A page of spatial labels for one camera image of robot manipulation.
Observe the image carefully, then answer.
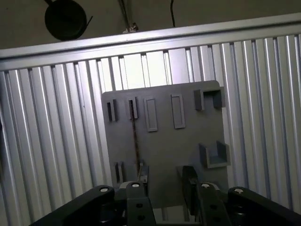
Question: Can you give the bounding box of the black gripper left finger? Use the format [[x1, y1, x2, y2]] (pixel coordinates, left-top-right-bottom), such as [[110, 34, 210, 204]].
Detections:
[[29, 161, 156, 226]]

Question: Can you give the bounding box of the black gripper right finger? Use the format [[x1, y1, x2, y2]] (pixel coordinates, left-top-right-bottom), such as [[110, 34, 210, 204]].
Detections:
[[182, 165, 301, 226]]

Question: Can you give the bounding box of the green RAM stick white label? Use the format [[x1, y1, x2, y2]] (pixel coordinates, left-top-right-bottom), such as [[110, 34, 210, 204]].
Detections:
[[130, 100, 143, 183]]

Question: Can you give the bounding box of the grey plastic parts rack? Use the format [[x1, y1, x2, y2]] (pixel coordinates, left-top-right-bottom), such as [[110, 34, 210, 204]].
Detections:
[[101, 80, 232, 209]]

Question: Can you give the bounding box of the round black disc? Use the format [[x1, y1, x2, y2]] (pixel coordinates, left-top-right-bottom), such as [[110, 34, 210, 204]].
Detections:
[[44, 0, 94, 41]]

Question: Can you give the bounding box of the grey cable bundle with tie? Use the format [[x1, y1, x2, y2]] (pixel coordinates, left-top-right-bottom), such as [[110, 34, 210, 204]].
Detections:
[[118, 0, 139, 34]]

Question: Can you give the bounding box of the black floor cable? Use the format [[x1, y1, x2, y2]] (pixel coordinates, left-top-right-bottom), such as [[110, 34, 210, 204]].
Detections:
[[169, 0, 176, 27]]

